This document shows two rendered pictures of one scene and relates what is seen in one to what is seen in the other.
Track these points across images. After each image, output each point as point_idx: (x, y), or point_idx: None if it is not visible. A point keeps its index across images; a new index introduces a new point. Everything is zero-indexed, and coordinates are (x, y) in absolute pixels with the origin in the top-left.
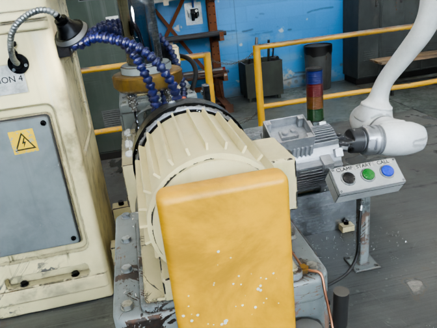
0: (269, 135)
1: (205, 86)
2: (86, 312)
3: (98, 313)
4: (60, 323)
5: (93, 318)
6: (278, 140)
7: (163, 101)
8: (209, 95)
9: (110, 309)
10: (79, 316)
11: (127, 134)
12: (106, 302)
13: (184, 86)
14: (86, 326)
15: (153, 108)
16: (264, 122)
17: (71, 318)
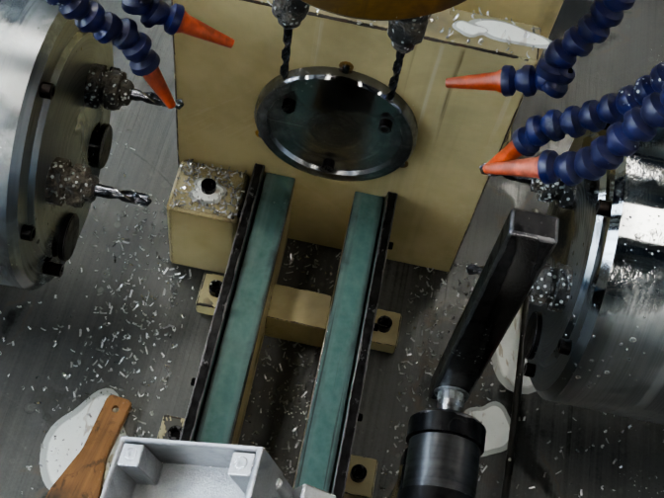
0: (169, 440)
1: (510, 215)
2: (164, 73)
3: (147, 90)
4: (163, 31)
5: (135, 80)
6: (125, 462)
7: (580, 110)
8: (496, 253)
9: (144, 109)
10: (161, 59)
11: (476, 25)
12: (171, 109)
13: (589, 158)
14: (121, 66)
15: (522, 67)
16: (252, 449)
17: (163, 48)
